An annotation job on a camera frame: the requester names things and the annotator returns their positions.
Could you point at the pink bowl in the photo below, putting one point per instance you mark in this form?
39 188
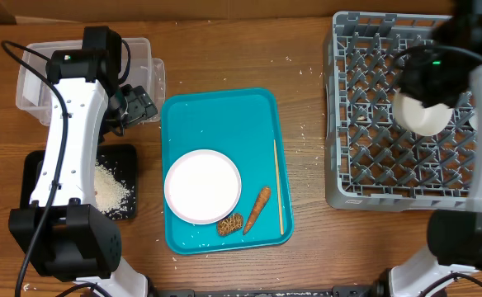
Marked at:
410 114

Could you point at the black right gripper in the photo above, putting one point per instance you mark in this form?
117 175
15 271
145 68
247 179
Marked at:
409 86

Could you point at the wooden chopstick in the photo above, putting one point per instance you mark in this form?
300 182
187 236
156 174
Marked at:
278 188

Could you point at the large white plate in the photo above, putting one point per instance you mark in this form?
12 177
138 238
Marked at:
202 187

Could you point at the grey dishwasher rack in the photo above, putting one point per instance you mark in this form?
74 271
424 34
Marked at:
371 162

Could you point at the carrot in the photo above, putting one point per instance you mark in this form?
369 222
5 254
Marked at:
260 203

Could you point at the teal plastic tray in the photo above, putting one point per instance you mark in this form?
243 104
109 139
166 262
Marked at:
241 124

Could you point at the pale green saucer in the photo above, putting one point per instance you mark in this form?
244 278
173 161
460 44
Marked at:
473 121

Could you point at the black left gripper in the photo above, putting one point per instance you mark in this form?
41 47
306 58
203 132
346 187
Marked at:
141 106

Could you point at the black tray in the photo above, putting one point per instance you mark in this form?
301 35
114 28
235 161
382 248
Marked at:
121 157

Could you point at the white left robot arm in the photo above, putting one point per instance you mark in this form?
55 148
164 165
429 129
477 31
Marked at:
82 84

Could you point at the clear plastic bin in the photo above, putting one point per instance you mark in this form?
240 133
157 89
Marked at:
138 62

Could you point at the pile of white rice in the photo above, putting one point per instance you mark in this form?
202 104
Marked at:
113 197

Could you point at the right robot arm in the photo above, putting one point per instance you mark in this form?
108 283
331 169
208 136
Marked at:
454 238

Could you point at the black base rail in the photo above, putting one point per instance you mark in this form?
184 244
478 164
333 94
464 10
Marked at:
336 291

